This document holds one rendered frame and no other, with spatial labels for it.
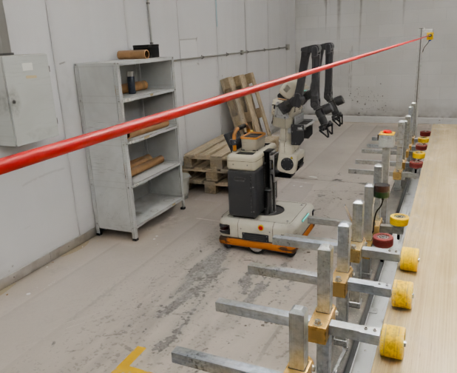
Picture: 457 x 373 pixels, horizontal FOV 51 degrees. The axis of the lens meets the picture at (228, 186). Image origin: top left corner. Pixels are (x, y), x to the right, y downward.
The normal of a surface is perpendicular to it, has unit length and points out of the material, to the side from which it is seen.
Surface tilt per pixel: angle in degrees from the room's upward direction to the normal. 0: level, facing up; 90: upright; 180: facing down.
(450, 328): 0
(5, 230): 90
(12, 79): 90
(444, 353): 0
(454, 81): 90
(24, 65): 90
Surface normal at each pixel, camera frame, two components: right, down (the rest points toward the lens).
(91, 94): -0.41, 0.29
